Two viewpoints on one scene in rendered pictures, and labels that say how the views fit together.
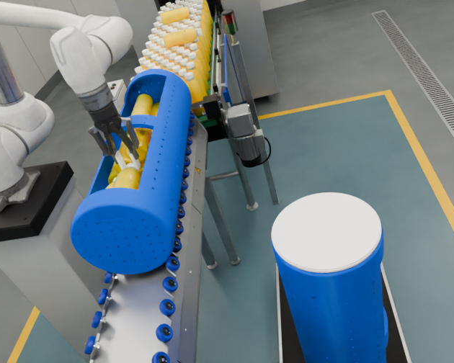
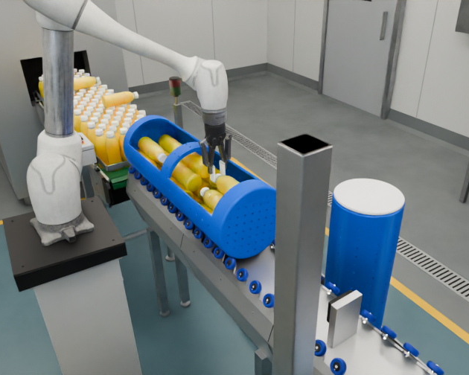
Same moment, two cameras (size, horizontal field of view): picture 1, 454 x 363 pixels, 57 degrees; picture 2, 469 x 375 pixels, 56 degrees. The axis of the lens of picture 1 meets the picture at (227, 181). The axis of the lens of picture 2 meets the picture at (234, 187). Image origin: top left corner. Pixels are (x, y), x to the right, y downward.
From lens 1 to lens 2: 1.26 m
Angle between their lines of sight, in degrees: 37
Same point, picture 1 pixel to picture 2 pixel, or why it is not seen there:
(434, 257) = not seen: hidden behind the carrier
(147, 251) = (266, 231)
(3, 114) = (62, 144)
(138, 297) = (263, 271)
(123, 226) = (260, 208)
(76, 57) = (224, 81)
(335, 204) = (362, 184)
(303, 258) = (374, 209)
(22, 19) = (157, 53)
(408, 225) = not seen: hidden behind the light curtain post
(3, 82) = (70, 113)
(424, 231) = not seen: hidden behind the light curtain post
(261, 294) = (227, 320)
